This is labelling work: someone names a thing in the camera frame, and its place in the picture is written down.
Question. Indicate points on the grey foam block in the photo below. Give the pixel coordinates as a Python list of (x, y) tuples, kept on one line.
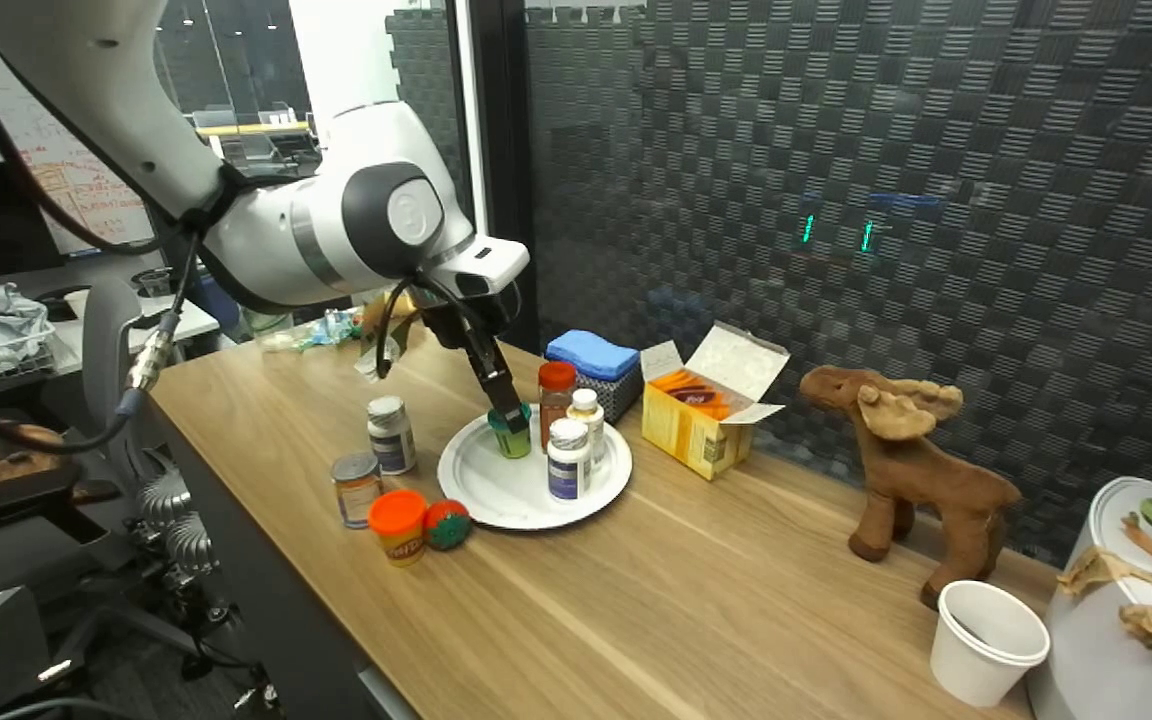
[(617, 396)]

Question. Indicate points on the green bottle teal lid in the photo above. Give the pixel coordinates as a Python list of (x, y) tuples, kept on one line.
[(515, 441)]

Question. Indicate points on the white bottle dark label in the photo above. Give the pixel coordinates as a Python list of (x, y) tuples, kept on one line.
[(564, 464)]

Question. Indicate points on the red cap spice bottle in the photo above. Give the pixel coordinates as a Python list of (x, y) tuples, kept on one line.
[(552, 402)]

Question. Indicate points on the blue sponge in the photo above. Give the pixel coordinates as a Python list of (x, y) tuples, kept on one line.
[(592, 357)]

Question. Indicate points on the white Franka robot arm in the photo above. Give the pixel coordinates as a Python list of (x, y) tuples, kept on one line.
[(321, 234)]

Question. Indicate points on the open yellow cardboard box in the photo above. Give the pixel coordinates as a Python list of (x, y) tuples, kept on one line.
[(696, 425)]

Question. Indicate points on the white paper cup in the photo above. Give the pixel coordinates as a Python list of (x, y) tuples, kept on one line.
[(986, 647)]

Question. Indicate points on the grey metal support stand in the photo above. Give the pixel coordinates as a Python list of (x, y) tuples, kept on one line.
[(109, 402)]

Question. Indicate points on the orange lid container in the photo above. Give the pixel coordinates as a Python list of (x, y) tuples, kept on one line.
[(402, 520)]

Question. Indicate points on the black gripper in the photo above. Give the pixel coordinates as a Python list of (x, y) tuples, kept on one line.
[(458, 320)]

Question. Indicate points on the small white cap bottle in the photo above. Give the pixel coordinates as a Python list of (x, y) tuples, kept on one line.
[(585, 423)]

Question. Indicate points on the small green cap bottle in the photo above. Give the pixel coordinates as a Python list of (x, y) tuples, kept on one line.
[(388, 441)]

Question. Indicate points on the yellow label jar silver lid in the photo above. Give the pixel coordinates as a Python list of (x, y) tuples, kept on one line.
[(357, 493)]

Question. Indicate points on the brown plush moose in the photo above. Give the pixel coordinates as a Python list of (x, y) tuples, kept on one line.
[(920, 481)]

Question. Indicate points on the white paper plate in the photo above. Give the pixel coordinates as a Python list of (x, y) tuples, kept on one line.
[(509, 485)]

